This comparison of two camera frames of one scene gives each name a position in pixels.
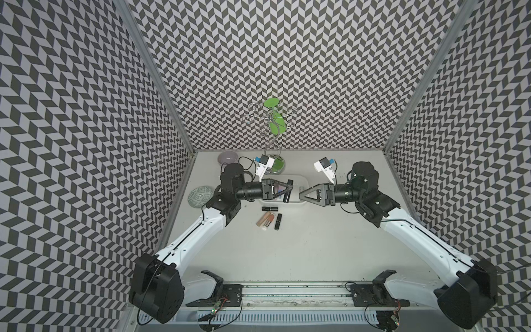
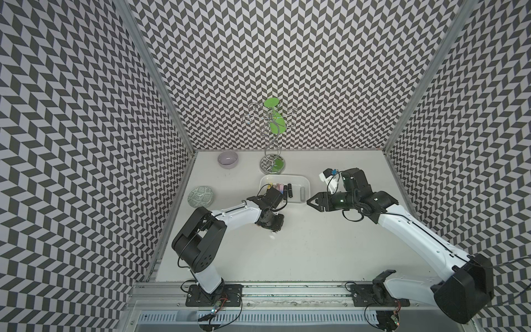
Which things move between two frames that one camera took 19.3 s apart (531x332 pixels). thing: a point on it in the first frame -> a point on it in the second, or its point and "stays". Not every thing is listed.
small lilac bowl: x=229 y=157 stays
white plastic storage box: x=300 y=183 stays
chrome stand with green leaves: x=273 y=122 stays
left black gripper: x=267 y=185 -> x=277 y=226
